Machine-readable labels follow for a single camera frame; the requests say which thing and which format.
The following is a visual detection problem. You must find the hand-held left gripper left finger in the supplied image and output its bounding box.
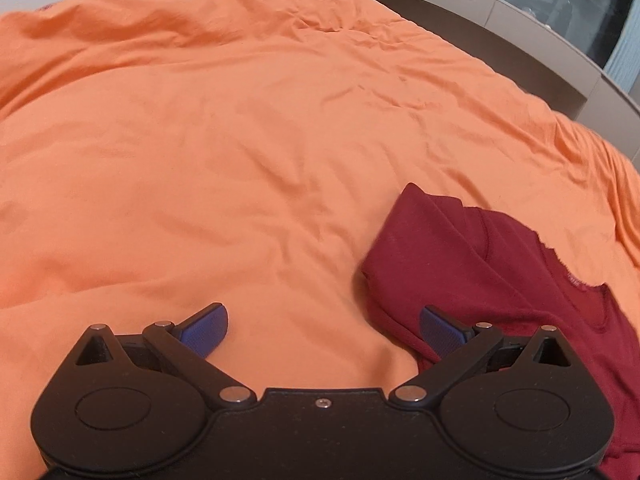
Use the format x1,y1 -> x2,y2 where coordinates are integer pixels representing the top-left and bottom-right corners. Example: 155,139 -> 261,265
74,302 -> 259,411

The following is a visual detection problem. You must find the grey built-in wardrobe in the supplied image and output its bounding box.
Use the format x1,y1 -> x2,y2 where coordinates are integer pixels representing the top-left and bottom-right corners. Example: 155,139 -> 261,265
244,0 -> 640,133

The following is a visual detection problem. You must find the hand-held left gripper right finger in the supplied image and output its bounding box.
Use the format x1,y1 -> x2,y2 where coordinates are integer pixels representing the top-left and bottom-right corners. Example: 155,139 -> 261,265
389,305 -> 576,411

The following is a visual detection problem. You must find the orange blanket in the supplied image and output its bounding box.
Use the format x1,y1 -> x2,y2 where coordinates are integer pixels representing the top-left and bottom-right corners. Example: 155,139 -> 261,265
0,0 -> 640,480

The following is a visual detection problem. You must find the light blue curtain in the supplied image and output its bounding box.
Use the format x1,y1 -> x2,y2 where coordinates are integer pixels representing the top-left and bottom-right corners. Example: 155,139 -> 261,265
602,22 -> 640,98

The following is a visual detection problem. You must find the dark red shirt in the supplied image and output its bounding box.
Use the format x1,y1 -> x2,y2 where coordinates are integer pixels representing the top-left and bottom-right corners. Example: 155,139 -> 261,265
361,182 -> 640,480

